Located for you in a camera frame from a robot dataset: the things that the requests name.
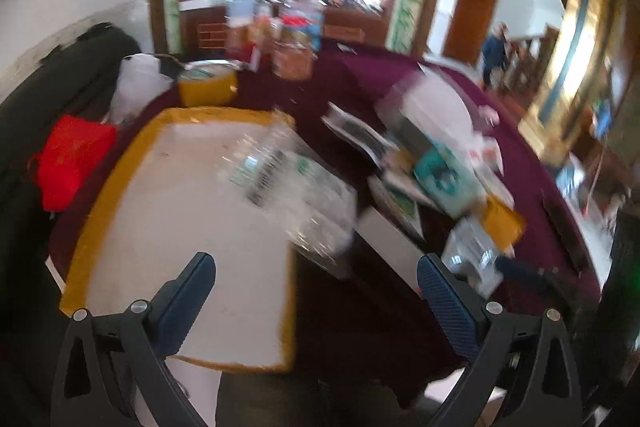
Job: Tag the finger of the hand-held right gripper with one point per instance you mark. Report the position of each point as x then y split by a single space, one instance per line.
525 277

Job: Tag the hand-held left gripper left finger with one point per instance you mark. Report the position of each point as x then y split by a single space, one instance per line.
182 307

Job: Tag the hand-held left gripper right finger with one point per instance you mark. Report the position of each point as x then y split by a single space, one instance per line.
445 307

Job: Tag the yellow packet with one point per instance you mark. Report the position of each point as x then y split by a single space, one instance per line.
505 222

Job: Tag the white tube with red band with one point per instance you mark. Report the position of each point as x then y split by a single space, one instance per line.
390 242

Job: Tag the yellow-rimmed white tray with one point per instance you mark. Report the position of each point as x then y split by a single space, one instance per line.
190 217

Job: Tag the teal packet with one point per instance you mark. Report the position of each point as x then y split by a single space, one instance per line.
447 179

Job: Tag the clear plastic packet green print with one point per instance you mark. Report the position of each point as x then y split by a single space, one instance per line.
285 187

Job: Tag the white soft bundle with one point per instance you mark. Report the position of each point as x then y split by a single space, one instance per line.
440 107

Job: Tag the green white flat packet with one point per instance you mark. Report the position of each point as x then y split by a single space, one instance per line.
400 202

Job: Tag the small pink white packet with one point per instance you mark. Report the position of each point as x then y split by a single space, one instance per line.
485 152

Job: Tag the red bag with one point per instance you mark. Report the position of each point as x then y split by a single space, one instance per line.
70 162

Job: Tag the yellow tape roll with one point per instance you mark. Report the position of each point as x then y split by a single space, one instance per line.
207 87

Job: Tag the gold framed panel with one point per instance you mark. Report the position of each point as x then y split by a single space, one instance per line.
570 57

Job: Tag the white plastic bag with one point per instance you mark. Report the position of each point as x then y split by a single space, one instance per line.
137 82

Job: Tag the black bag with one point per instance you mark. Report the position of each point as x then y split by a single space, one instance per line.
45 87

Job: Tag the wooden door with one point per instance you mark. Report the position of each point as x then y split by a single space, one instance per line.
470 19

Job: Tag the red box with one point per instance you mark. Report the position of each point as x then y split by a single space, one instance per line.
245 49

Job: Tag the plastic jar orange contents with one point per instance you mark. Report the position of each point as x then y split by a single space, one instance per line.
294 57

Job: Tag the wooden sideboard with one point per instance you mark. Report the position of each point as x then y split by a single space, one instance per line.
350 24

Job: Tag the clear jar red label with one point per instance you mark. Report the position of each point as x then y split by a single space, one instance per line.
305 19

